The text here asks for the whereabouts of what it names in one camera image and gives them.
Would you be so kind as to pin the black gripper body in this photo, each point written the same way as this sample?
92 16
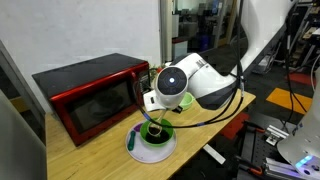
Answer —
177 109

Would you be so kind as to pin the beige ladle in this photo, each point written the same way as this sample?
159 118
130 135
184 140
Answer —
160 116

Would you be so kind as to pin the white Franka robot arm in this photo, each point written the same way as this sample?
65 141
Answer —
206 83

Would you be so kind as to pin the light green pot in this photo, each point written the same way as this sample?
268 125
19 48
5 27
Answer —
188 101

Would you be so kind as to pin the green bowl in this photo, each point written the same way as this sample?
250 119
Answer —
144 128

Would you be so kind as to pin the dark brown bean pile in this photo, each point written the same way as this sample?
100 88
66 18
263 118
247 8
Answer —
160 140

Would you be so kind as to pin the purple utensil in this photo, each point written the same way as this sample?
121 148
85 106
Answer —
138 126

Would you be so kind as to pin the small green potted plant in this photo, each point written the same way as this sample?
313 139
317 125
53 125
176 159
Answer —
154 71

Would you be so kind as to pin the pale lavender round plate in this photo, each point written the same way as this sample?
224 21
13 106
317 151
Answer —
146 155

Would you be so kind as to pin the white flat bar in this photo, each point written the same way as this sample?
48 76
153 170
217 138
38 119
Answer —
215 154

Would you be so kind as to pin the red black microwave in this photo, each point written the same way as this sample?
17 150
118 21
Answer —
93 100

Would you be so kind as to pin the black optical breadboard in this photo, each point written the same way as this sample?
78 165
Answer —
256 150

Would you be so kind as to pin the metal wheeled cart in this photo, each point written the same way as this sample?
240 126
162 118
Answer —
266 65

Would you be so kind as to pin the cluttered equipment rack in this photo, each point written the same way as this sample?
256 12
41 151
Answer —
305 43

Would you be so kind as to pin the grey blurred panel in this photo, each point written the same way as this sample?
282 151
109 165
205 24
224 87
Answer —
20 150

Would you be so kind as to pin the white wrist camera red end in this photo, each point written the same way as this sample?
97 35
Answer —
150 101

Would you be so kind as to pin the silver metal bracket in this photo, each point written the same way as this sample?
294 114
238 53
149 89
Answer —
276 135

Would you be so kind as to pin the grey slanted metal post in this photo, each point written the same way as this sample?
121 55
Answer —
20 86

